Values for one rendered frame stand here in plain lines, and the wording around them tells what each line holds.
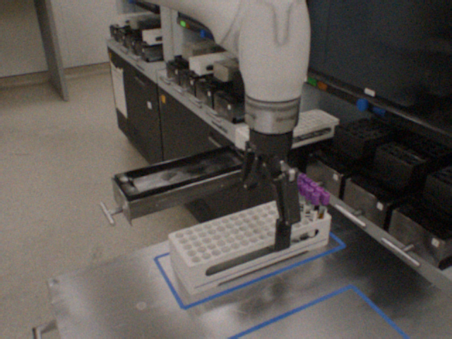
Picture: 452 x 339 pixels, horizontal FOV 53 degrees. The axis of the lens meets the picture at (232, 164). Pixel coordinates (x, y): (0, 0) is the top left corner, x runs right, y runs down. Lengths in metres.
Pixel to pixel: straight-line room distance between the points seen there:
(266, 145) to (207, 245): 0.21
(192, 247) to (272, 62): 0.34
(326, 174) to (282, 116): 0.53
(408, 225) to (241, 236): 0.41
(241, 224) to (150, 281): 0.19
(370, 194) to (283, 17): 0.58
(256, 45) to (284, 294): 0.41
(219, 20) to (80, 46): 3.89
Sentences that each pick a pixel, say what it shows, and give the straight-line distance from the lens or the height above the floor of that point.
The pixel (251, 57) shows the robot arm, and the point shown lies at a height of 1.20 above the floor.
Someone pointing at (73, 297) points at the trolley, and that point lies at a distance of 0.84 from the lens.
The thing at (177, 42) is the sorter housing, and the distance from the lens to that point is 2.15.
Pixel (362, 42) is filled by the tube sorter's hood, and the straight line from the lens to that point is 1.15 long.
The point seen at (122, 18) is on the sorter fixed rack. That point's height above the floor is 0.86.
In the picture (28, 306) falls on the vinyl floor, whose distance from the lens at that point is 2.08.
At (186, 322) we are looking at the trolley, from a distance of 0.76.
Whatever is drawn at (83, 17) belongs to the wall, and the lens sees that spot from 4.61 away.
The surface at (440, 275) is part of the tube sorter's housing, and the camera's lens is 1.06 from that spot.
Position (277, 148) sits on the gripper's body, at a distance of 0.74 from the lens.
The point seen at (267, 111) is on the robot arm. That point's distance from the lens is 0.70.
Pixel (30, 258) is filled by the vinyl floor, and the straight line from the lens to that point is 2.31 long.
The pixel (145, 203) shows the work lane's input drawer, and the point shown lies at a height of 0.79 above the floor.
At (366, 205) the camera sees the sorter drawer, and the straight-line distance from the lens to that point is 1.14.
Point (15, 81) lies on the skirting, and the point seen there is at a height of 0.04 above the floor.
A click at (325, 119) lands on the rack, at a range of 1.34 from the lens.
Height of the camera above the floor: 1.39
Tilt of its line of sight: 29 degrees down
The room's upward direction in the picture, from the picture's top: straight up
